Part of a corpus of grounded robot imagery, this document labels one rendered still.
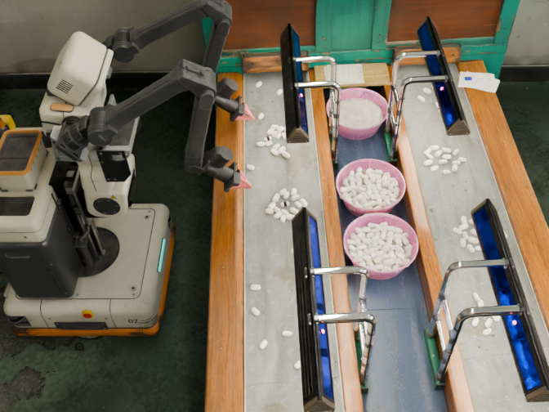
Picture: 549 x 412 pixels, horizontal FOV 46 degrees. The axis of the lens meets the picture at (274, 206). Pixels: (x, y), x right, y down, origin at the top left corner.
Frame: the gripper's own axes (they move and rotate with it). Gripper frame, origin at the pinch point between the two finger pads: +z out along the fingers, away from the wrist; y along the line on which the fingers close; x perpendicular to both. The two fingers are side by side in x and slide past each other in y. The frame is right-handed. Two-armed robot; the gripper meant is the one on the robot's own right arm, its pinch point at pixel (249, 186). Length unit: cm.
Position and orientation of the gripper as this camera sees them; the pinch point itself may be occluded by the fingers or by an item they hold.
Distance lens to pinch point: 238.4
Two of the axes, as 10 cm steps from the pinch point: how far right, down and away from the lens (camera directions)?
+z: 7.8, 3.8, 4.9
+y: -0.3, -7.7, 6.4
